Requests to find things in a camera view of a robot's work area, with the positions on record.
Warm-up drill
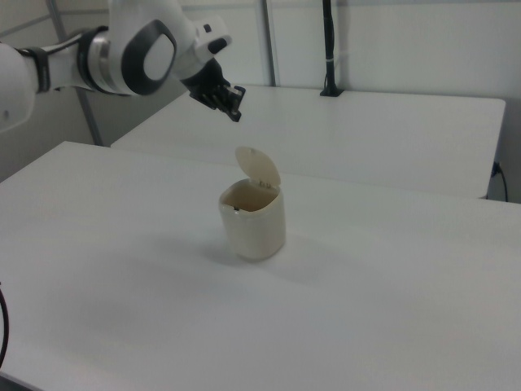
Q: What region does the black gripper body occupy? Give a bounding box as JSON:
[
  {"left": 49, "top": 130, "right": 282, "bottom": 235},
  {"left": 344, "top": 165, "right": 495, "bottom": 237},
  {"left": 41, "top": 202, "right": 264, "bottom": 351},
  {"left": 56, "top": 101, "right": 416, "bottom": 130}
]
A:
[{"left": 181, "top": 58, "right": 227, "bottom": 109}]

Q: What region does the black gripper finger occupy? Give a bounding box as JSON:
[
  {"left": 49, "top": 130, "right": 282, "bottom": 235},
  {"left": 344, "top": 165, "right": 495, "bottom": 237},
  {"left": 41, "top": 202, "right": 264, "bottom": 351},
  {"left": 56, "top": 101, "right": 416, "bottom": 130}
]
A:
[
  {"left": 221, "top": 83, "right": 248, "bottom": 108},
  {"left": 210, "top": 97, "right": 244, "bottom": 124}
]

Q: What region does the cream plastic trash bin body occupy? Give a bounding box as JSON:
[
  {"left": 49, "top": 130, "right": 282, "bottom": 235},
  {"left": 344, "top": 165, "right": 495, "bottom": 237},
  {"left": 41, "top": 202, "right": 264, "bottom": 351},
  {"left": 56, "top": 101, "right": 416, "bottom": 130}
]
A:
[{"left": 218, "top": 180, "right": 287, "bottom": 262}]

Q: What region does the black pole with clamp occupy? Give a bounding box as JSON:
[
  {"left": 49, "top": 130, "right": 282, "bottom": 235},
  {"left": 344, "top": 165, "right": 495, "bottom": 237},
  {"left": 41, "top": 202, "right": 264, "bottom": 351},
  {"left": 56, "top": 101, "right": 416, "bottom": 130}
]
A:
[{"left": 318, "top": 0, "right": 345, "bottom": 99}]

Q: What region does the white table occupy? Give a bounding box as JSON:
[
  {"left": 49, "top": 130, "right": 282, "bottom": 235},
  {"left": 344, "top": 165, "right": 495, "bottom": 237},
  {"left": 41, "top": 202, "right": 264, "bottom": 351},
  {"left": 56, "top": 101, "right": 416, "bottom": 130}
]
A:
[{"left": 110, "top": 84, "right": 507, "bottom": 200}]

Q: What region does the grey metal frame post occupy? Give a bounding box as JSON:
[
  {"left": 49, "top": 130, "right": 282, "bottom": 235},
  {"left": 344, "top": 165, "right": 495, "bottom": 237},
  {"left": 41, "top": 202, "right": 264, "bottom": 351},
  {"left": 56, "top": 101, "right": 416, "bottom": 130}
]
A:
[
  {"left": 49, "top": 0, "right": 103, "bottom": 147},
  {"left": 259, "top": 0, "right": 282, "bottom": 87}
]

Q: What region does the thin black cable on arm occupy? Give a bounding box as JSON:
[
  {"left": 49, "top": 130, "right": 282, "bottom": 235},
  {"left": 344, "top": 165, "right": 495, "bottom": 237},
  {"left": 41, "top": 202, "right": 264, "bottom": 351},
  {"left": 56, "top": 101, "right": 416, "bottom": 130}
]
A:
[{"left": 15, "top": 25, "right": 109, "bottom": 56}]

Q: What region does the black cable at table edge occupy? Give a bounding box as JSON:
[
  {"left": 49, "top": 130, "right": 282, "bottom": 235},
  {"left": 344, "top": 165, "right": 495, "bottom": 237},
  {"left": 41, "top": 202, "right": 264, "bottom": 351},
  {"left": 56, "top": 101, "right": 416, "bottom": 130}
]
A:
[{"left": 492, "top": 161, "right": 510, "bottom": 201}]

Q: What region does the black cable with metal connector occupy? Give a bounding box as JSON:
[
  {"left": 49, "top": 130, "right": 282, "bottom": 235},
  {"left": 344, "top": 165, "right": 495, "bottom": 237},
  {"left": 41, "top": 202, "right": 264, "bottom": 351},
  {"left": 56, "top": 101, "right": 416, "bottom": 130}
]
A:
[{"left": 0, "top": 280, "right": 11, "bottom": 370}]

